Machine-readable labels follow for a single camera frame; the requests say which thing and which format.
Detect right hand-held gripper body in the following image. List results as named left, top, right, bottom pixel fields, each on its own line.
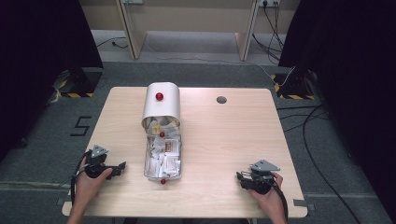
left=244, top=159, right=281, bottom=196

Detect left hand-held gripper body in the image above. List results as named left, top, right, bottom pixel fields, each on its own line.
left=83, top=144, right=109, bottom=180

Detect person's left hand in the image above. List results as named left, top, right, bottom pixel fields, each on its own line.
left=74, top=167, right=114, bottom=203

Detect person's right hand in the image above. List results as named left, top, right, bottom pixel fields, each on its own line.
left=247, top=172, right=285, bottom=217

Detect clear plastic tray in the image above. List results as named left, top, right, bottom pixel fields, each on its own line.
left=143, top=124, right=183, bottom=182

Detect white open storage box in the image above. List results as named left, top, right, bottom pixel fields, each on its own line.
left=144, top=115, right=182, bottom=179

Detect white oval bin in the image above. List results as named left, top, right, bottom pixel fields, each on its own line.
left=141, top=81, right=182, bottom=131

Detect stand base with hazard tape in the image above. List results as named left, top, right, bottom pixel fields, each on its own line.
left=52, top=68, right=104, bottom=99
left=270, top=70, right=317, bottom=101

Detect black curtain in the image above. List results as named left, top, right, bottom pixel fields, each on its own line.
left=0, top=0, right=105, bottom=162
left=277, top=0, right=396, bottom=216

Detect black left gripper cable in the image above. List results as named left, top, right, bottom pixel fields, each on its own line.
left=70, top=149, right=93, bottom=207

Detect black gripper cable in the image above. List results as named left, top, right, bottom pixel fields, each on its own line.
left=273, top=181, right=290, bottom=222
left=70, top=149, right=93, bottom=207

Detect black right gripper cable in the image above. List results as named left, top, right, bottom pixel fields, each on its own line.
left=273, top=181, right=290, bottom=222

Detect long black floor cables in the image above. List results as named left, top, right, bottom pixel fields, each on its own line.
left=276, top=104, right=363, bottom=224

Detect black floor cable with plug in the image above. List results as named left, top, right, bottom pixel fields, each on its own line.
left=95, top=36, right=129, bottom=49

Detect light wooden desk frame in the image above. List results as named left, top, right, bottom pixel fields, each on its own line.
left=115, top=0, right=261, bottom=63

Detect black power cables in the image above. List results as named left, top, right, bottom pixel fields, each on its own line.
left=251, top=1, right=286, bottom=63

